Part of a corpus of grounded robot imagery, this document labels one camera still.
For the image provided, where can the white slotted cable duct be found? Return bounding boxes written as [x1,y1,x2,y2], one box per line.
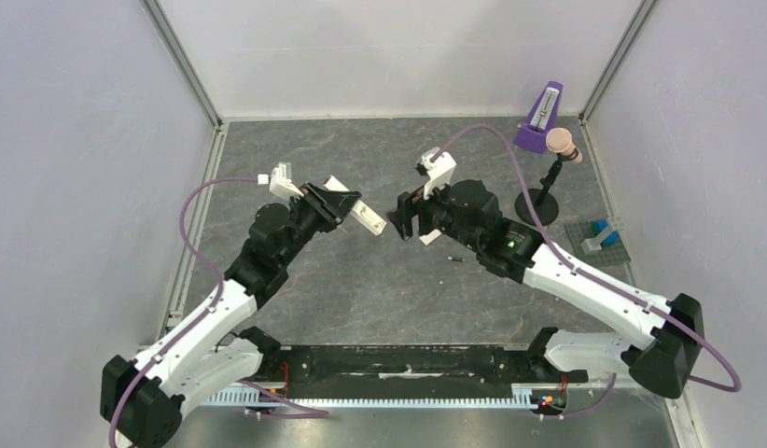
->
[202,384,566,412]

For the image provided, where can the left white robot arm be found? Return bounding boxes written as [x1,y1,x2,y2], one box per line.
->
[99,183,362,447]

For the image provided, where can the grey brick baseplate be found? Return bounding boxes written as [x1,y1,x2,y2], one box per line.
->
[565,217,631,268]

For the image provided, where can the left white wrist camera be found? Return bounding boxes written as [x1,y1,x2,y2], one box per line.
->
[256,161,304,201]

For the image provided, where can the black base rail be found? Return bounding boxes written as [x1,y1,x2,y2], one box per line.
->
[250,328,590,399]

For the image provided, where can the purple cable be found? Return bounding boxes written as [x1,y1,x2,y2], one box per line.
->
[429,122,744,422]
[107,176,332,448]

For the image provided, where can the blue and grey bricks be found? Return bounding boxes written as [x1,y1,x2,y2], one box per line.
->
[580,217,624,255]

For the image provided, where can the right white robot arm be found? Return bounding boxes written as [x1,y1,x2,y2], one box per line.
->
[386,180,704,399]

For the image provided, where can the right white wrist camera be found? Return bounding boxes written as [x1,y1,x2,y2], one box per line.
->
[415,147,456,199]

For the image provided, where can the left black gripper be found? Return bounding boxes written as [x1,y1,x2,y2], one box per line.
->
[278,181,361,267]

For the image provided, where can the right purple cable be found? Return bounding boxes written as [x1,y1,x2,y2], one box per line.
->
[429,122,744,422]

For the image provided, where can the white remote battery cover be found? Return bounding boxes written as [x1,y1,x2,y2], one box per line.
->
[419,229,443,245]

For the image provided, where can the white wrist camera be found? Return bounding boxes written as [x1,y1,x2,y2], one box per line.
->
[415,147,456,199]
[256,161,304,201]

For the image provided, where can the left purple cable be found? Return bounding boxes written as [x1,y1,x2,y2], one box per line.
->
[107,176,332,448]

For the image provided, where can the white remote control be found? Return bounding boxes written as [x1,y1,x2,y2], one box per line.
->
[324,175,386,236]

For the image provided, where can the purple metronome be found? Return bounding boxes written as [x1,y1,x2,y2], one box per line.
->
[513,81,564,154]

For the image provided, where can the black stand with pink head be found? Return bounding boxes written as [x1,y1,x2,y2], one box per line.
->
[514,128,583,226]

